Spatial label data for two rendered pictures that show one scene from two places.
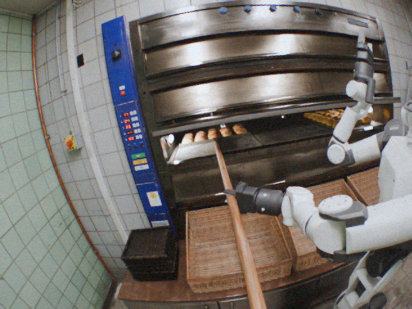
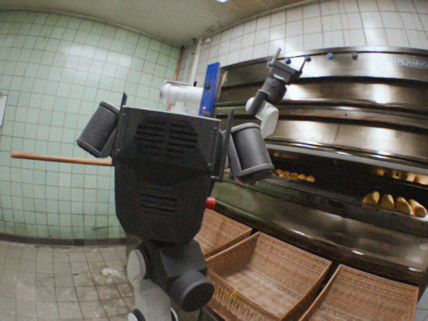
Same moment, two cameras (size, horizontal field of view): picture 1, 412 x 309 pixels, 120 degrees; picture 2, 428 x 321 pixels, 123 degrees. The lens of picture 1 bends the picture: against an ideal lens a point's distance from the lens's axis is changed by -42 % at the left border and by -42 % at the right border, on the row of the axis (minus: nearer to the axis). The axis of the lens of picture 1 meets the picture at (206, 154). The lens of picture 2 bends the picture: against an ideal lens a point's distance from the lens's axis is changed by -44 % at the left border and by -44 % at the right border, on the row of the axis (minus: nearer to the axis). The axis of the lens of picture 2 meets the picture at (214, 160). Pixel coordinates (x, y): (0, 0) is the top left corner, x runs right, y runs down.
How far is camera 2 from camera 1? 110 cm
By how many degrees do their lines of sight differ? 47
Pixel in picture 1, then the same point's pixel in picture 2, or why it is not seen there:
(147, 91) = (215, 114)
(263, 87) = (279, 128)
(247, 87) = not seen: hidden behind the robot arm
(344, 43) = (383, 90)
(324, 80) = (342, 132)
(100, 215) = not seen: hidden behind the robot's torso
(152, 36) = (228, 79)
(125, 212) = not seen: hidden behind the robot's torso
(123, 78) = (206, 102)
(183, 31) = (244, 78)
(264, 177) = (256, 208)
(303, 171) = (290, 223)
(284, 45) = (306, 92)
